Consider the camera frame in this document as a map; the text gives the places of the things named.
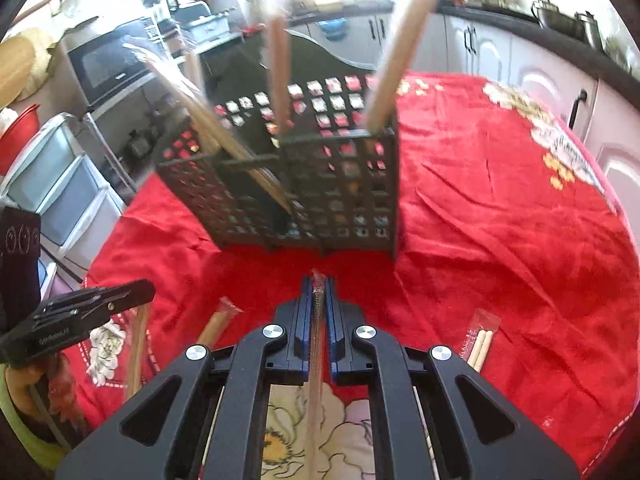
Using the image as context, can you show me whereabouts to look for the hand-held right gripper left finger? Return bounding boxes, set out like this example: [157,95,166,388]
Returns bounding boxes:
[55,275,317,480]

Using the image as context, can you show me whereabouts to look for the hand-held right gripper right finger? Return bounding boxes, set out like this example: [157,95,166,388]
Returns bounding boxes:
[322,276,583,480]

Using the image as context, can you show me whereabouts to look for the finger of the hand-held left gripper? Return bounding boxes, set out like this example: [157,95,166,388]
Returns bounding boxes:
[37,281,156,319]
[50,295,157,332]

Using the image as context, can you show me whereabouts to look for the black perforated utensil basket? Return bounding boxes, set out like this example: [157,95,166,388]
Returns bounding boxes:
[155,30,401,261]

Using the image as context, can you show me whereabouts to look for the person's left hand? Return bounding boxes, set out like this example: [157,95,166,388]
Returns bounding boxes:
[5,360,76,428]

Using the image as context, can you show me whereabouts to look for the plastic drawer unit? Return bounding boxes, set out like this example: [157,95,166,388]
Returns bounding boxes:
[0,112,128,301]

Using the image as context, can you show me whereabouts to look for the red plastic basin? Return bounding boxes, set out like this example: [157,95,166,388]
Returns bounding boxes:
[0,104,41,176]

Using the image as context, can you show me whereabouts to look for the red floral blanket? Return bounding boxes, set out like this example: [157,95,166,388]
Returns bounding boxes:
[62,70,640,480]

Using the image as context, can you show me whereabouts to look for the round wooden board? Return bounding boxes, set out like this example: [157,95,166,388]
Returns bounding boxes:
[0,35,43,111]

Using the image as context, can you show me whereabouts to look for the round woven mat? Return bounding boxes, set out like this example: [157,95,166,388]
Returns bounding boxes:
[20,30,58,101]

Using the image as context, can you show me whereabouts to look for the black microwave oven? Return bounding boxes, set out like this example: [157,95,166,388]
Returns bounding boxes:
[67,17,161,106]

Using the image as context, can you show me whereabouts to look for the wooden rolling pin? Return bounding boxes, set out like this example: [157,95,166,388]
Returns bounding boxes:
[10,0,53,26]

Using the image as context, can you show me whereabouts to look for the small white fan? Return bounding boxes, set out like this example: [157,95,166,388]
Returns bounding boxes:
[60,0,99,17]

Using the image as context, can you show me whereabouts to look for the striped countertop appliance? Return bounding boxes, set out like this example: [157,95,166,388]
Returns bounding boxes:
[150,17,186,56]

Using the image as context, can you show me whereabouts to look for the grey-blue plastic box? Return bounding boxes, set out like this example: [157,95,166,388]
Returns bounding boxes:
[182,12,231,43]

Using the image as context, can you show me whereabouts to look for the blue plastic bag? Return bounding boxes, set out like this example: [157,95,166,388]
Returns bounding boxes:
[315,17,348,41]

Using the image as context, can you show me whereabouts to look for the black blender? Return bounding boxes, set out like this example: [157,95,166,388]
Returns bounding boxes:
[142,0,178,18]

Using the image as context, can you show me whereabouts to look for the white kitchen cabinets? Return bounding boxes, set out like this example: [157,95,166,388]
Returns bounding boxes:
[290,2,640,201]

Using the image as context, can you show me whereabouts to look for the steel basin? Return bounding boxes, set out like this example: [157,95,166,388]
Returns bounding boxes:
[531,0,583,31]

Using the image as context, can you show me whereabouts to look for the crumpled clear plastic bag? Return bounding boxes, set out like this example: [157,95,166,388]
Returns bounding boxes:
[602,30,633,71]

